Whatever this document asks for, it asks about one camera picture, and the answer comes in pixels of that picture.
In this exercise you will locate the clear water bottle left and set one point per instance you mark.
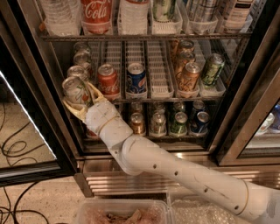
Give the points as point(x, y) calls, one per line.
point(62, 17)

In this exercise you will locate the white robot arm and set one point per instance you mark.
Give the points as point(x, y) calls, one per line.
point(136, 154)

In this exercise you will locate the red coca-cola bottle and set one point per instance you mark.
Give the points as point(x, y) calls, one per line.
point(96, 15)

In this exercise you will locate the clear bin with bubble wrap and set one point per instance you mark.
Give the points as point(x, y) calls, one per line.
point(189, 208)

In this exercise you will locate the blue pepsi can middle shelf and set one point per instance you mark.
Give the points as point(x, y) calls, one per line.
point(136, 78)

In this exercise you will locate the stainless steel fridge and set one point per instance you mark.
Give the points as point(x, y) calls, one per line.
point(248, 96)

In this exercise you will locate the open fridge glass door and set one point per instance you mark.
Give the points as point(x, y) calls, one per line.
point(33, 147)

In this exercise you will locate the blue can bottom shelf right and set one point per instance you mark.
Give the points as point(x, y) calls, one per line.
point(200, 122)

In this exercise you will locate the orange can bottom shelf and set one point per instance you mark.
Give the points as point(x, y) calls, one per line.
point(137, 123)

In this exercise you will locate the white 7up can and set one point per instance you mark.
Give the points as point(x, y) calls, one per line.
point(76, 92)
point(78, 71)
point(83, 59)

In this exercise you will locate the orange soda can rear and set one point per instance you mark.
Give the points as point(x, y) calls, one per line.
point(185, 45)

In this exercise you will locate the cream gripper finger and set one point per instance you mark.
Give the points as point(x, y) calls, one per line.
point(96, 95)
point(78, 110)

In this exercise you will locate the clear water bottle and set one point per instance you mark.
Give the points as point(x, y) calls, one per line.
point(134, 16)
point(62, 17)

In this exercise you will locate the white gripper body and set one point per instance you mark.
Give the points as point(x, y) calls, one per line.
point(98, 115)

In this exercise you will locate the white 7up can front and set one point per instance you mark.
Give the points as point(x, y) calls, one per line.
point(76, 92)

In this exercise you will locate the empty white can tray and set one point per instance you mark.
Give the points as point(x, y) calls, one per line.
point(159, 73)

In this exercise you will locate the orange soda can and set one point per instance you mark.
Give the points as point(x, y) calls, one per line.
point(185, 45)
point(183, 58)
point(189, 76)

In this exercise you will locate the clear bin with brown items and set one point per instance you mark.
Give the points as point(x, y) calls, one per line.
point(123, 211)

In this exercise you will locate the white can bottom shelf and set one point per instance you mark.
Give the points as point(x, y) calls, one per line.
point(158, 124)

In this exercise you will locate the red can bottom shelf front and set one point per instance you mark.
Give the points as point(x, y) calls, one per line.
point(90, 134)

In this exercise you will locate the white 7up can rear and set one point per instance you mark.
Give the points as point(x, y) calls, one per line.
point(83, 59)

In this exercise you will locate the orange soda can front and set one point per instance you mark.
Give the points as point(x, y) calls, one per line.
point(189, 76)

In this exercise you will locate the green soda can middle shelf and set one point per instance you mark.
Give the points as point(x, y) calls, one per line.
point(212, 69)

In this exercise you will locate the red coca-cola can middle shelf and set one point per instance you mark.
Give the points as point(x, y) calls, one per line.
point(108, 81)

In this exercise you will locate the clear water bottle centre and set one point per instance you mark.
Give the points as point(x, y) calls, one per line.
point(134, 16)

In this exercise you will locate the green can bottom shelf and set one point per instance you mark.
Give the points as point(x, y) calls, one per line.
point(178, 124)

